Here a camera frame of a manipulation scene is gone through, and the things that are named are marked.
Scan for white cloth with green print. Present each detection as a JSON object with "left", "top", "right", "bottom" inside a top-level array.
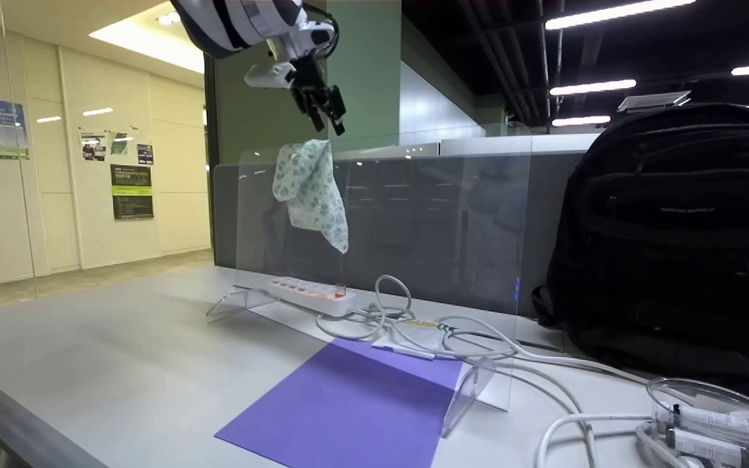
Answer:
[{"left": 271, "top": 137, "right": 354, "bottom": 256}]

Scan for purple paper sheet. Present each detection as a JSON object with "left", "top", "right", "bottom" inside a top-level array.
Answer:
[{"left": 214, "top": 337, "right": 466, "bottom": 468}]

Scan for white power strip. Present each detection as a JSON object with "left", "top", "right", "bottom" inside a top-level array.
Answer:
[{"left": 233, "top": 275, "right": 357, "bottom": 320}]

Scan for white cable with plug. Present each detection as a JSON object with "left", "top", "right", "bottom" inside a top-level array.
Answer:
[{"left": 532, "top": 408, "right": 682, "bottom": 468}]

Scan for white plug connector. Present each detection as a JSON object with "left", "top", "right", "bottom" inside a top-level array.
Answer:
[{"left": 650, "top": 402, "right": 749, "bottom": 468}]

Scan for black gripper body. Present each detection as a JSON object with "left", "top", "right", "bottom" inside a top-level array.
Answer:
[{"left": 288, "top": 51, "right": 345, "bottom": 115}]

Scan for clear acrylic board stand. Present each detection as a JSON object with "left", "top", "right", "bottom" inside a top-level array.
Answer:
[
  {"left": 202, "top": 285, "right": 260, "bottom": 328},
  {"left": 436, "top": 354, "right": 515, "bottom": 438}
]

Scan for dark wall poster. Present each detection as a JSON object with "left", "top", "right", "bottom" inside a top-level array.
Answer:
[{"left": 109, "top": 160, "right": 155, "bottom": 223}]

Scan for grey desk partition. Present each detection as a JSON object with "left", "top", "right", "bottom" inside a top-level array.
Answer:
[{"left": 207, "top": 129, "right": 604, "bottom": 320}]

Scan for long ceiling light tube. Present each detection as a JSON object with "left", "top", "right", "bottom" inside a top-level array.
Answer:
[{"left": 543, "top": 0, "right": 700, "bottom": 33}]

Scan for long white cable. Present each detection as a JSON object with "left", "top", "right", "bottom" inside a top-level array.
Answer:
[{"left": 431, "top": 312, "right": 663, "bottom": 420}]

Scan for white power strip cable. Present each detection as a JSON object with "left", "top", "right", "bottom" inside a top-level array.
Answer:
[{"left": 311, "top": 273, "right": 446, "bottom": 351}]

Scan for green pillar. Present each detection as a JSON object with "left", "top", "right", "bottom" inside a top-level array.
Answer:
[{"left": 202, "top": 0, "right": 405, "bottom": 167}]

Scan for black backpack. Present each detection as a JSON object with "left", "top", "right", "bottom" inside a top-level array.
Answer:
[{"left": 531, "top": 99, "right": 749, "bottom": 401}]

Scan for bright ceiling light panel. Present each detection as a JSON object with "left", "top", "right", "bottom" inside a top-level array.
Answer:
[{"left": 86, "top": 0, "right": 207, "bottom": 76}]

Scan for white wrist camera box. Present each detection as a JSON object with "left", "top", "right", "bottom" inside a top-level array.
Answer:
[{"left": 241, "top": 56, "right": 298, "bottom": 90}]

